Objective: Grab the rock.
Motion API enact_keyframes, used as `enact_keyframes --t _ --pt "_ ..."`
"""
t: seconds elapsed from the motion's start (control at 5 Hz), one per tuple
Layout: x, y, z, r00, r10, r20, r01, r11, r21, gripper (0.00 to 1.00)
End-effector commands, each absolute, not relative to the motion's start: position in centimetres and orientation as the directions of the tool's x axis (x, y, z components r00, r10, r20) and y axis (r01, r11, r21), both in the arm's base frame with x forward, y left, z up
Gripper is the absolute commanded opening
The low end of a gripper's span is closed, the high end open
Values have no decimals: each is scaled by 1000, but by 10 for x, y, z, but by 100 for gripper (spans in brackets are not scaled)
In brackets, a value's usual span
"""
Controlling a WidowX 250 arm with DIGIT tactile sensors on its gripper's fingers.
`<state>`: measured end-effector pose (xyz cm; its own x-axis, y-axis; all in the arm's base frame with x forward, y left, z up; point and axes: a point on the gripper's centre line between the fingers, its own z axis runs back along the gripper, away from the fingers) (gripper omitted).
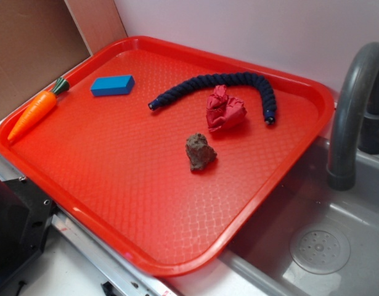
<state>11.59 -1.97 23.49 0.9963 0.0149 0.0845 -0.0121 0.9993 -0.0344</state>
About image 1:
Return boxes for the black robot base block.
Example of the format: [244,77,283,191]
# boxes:
[0,179,54,273]

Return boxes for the red plastic tray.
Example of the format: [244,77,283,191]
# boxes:
[0,36,335,277]

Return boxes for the grey plastic sink basin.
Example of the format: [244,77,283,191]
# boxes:
[221,138,379,295]

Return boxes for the brown cardboard panel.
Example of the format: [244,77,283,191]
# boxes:
[0,1,127,121]

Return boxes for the dark blue braided rope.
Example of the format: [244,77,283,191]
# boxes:
[148,72,277,126]

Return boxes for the brown rock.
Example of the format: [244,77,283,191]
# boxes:
[185,133,218,171]

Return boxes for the orange toy carrot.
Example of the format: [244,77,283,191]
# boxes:
[7,77,70,142]

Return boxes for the grey plastic faucet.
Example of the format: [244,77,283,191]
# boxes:
[327,42,379,191]

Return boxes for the blue rectangular block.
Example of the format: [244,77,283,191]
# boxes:
[90,75,135,96]

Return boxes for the crumpled red cloth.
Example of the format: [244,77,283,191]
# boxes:
[206,85,247,133]

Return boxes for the aluminium frame rail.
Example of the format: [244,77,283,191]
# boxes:
[0,147,181,296]

